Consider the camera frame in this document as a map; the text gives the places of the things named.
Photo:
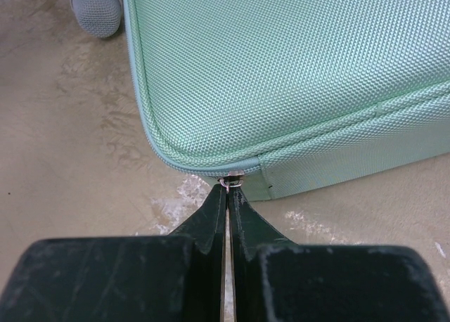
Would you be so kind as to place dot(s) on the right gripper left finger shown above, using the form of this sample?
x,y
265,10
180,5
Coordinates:
x,y
176,277

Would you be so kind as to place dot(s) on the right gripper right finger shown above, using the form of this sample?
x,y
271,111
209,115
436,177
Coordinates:
x,y
276,279

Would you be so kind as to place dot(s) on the mint green medicine case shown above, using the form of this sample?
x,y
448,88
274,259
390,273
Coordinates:
x,y
294,95

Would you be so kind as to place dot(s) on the white microphone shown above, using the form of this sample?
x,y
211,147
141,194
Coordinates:
x,y
100,18

